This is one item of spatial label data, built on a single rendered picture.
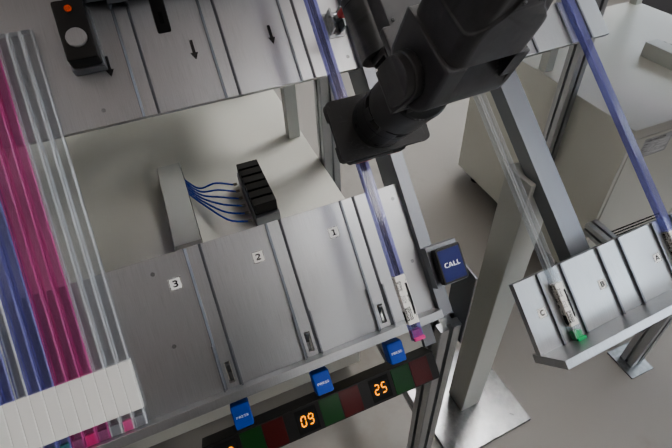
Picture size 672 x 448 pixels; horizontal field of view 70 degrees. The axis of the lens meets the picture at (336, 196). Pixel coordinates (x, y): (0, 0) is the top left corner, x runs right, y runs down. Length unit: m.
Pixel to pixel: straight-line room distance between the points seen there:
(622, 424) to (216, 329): 1.19
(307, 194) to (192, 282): 0.46
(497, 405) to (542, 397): 0.13
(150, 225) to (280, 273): 0.46
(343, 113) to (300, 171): 0.62
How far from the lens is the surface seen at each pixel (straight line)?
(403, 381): 0.74
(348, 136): 0.49
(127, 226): 1.08
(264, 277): 0.66
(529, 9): 0.31
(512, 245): 0.92
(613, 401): 1.61
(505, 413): 1.48
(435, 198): 1.99
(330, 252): 0.67
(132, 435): 0.68
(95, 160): 1.31
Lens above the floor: 1.31
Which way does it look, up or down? 42 degrees down
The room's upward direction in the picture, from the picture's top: 3 degrees counter-clockwise
